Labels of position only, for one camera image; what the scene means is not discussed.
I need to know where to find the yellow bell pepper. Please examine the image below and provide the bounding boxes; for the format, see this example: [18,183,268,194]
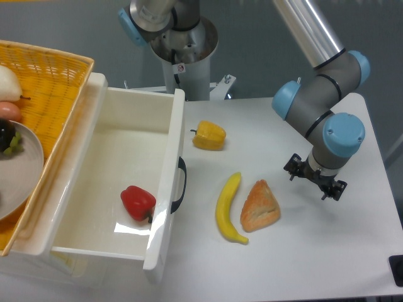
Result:
[191,120,226,151]

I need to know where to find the white drawer cabinet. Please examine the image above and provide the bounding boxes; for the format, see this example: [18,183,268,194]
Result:
[1,74,164,286]

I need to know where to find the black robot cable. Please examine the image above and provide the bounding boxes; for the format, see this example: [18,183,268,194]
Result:
[170,49,183,92]

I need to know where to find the black corner object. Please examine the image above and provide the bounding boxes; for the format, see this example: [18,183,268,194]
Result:
[389,255,403,288]

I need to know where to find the grey plate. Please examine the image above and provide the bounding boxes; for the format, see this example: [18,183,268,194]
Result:
[1,122,44,219]

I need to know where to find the dark purple grapes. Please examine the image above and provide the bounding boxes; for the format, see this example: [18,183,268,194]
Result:
[1,118,24,157]

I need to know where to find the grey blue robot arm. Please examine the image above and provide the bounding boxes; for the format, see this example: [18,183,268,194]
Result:
[118,1,370,200]

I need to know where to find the yellow banana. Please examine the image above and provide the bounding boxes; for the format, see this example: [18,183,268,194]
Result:
[215,172,249,245]

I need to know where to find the white top drawer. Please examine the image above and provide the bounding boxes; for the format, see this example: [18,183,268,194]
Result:
[52,88,186,277]

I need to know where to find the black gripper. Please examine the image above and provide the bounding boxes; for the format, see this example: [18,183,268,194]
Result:
[283,154,348,201]

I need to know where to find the yellow wicker basket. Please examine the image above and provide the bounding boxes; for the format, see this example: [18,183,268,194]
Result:
[1,40,94,257]

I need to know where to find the red bell pepper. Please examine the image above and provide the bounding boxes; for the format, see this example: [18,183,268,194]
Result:
[120,186,156,223]

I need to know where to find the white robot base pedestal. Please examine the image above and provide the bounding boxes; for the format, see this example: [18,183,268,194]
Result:
[149,17,236,101]

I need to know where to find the triangular puff pastry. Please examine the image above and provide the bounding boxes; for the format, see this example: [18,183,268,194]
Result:
[240,179,281,233]

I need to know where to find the white pear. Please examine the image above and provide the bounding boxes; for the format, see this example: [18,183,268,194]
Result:
[0,65,31,102]

